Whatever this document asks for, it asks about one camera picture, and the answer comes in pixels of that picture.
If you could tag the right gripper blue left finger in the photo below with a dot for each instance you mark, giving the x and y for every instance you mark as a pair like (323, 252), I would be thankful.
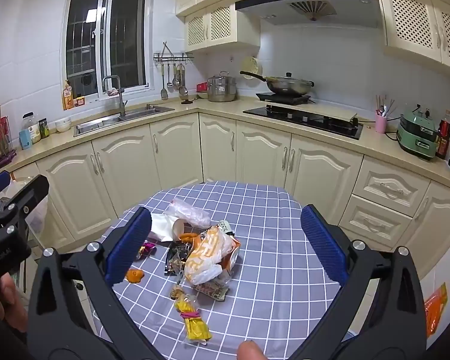
(57, 325)

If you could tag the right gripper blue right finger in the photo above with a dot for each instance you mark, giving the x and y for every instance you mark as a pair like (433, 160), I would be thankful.
(378, 312)

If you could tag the purple candy wrapper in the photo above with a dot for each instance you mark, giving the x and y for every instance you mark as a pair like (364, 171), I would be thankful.
(145, 250)

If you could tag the orange foil snack bag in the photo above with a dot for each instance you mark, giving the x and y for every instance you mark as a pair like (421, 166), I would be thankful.
(228, 261)

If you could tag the black snack wrapper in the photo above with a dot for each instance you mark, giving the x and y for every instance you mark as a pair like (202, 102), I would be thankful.
(176, 258)

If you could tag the yellow snack wrapper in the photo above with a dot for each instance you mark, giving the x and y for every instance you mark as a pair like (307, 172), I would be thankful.
(196, 329)

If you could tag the white tissue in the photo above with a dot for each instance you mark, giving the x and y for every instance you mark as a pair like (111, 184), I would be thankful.
(162, 228)

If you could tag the white orange plastic bag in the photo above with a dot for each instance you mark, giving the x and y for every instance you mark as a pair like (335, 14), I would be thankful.
(208, 249)

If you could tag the white paper cup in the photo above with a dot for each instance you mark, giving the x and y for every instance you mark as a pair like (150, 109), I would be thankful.
(180, 227)

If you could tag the clear plastic bag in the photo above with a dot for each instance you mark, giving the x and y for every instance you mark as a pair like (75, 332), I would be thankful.
(195, 217)

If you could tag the kitchen window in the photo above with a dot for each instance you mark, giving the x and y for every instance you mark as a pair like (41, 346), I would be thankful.
(105, 46)

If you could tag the left hand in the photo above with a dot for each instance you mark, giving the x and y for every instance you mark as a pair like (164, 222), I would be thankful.
(12, 310)

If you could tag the right hand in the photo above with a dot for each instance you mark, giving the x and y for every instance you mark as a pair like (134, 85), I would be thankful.
(249, 350)

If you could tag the red knife rack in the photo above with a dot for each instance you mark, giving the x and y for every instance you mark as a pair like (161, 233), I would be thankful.
(7, 151)

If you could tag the blue small box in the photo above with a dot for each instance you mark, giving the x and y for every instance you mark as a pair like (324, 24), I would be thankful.
(25, 139)

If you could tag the cream lower cabinets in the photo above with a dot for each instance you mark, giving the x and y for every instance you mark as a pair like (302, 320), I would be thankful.
(384, 196)

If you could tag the clear plastic jar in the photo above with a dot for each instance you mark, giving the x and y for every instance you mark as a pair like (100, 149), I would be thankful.
(31, 124)

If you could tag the white bowl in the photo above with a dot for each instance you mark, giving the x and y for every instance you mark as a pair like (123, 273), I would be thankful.
(63, 125)

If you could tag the orange rice bag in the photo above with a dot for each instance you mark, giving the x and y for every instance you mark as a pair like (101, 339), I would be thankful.
(434, 307)

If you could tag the purple checked tablecloth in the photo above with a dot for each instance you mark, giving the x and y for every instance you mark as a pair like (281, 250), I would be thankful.
(278, 291)

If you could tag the orange detergent bottle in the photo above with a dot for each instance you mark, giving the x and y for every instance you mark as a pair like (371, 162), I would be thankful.
(67, 96)

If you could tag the steel sink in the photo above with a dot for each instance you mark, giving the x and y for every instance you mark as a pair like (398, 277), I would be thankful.
(107, 121)

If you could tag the black gas hob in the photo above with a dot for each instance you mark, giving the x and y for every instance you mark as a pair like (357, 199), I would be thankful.
(346, 128)

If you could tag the pink utensil cup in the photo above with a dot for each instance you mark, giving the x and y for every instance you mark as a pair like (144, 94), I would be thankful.
(381, 124)

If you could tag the green electric cooker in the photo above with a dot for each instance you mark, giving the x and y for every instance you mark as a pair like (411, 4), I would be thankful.
(417, 134)

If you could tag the steel faucet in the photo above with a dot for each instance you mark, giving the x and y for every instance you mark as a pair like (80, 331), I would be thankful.
(116, 91)

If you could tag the red label sauce bottle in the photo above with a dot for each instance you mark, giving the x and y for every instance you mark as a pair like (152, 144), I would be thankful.
(443, 136)

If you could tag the steel stock pot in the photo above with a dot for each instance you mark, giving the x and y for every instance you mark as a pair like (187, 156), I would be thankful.
(221, 87)

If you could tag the hanging utensil rack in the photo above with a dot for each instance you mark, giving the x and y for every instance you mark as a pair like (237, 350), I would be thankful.
(173, 73)

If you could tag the black range hood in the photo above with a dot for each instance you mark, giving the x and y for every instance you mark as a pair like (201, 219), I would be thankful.
(361, 13)

